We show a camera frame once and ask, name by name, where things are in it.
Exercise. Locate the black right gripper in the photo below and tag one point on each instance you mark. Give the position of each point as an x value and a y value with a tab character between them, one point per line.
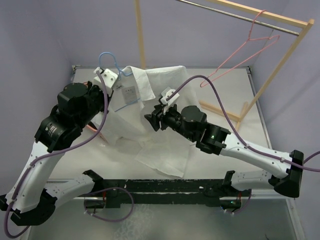
154	118

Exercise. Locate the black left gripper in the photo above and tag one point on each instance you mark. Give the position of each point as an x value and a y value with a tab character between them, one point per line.
98	90

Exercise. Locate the white shirt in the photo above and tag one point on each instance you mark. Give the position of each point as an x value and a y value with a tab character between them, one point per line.
134	95

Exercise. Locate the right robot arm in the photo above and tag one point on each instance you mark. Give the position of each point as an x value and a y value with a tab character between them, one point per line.
280	171

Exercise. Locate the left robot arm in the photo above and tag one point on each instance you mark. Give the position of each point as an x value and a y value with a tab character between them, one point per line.
30	202

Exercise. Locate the pink plastic laundry basket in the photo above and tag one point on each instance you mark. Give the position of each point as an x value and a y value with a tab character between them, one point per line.
91	125

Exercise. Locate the wooden clothes rack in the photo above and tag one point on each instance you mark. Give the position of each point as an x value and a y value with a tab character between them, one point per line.
186	29

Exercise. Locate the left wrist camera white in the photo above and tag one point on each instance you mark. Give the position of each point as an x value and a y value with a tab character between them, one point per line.
109	78

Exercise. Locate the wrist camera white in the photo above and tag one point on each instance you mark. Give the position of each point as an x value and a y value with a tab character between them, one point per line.
109	78
168	98

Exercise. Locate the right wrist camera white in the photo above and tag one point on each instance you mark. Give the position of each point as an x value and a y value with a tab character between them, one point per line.
168	98

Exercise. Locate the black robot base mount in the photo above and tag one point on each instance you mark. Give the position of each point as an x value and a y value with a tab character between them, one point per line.
171	191

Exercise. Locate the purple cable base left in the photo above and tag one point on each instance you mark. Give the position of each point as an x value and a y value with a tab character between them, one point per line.
111	201

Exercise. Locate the purple cable base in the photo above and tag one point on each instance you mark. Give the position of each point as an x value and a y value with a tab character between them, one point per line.
111	201
241	208

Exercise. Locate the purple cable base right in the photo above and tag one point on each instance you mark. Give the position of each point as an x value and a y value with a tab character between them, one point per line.
241	208

